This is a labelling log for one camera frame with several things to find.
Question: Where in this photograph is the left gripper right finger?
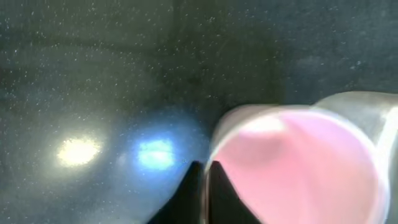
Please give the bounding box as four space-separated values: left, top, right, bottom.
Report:
207 160 262 224

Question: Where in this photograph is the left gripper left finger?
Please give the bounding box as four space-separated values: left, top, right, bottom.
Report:
146 160 205 224

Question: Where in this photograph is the pink cup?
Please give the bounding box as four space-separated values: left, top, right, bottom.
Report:
205 90 398 224

